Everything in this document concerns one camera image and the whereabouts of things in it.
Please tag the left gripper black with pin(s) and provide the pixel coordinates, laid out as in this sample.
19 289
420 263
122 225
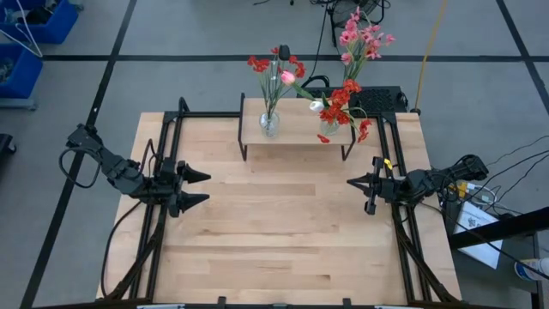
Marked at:
167 184

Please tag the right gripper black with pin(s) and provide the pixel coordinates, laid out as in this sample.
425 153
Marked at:
386 186

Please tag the clear glass vase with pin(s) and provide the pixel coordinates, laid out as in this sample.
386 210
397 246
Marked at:
329 128
269 124

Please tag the dense red flower bunch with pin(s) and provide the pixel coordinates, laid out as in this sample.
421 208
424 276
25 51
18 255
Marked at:
341 107

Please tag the white artificial tulip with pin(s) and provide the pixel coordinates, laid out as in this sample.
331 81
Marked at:
316 106

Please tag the sparse red flower spray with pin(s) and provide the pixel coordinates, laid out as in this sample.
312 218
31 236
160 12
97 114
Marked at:
268 86

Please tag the pink artificial tulip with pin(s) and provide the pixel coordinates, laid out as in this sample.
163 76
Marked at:
287 77

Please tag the pink flower spray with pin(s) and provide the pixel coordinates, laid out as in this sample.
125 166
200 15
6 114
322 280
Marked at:
362 38

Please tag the black artificial tulip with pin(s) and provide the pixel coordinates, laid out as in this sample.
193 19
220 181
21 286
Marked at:
284 51

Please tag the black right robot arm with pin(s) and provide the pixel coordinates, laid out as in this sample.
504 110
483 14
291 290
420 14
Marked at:
446 178

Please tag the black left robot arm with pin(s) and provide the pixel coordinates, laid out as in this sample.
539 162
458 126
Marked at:
116 169

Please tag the small yellow tag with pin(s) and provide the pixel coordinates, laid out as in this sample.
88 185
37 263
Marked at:
387 163

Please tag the black perforated box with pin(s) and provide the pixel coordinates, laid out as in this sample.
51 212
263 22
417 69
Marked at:
377 99

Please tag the yellow white connector cluster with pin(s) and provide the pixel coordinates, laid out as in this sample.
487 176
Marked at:
465 189

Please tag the black table clamp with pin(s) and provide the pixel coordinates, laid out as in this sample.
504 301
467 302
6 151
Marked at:
346 302
221 301

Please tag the white paper sheet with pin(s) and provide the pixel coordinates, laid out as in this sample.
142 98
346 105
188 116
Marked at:
476 232

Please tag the black desk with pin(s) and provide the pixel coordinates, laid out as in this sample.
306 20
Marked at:
497 227

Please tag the black floor fan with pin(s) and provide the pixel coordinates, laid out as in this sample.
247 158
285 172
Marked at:
343 13

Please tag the white blue bottle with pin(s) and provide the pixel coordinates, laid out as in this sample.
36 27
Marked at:
532 269

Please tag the black object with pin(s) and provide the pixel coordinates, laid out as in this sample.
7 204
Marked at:
5 143

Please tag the grey dolly platform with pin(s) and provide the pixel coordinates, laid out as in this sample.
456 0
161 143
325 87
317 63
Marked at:
17 104

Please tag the blue plastic bin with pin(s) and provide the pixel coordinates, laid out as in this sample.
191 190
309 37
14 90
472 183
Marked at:
56 26
25 73

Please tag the black aluminium table frame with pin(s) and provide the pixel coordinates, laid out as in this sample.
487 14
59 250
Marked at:
201 114

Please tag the wooden shelf black metal frame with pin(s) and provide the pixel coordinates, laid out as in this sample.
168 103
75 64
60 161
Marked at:
296 129

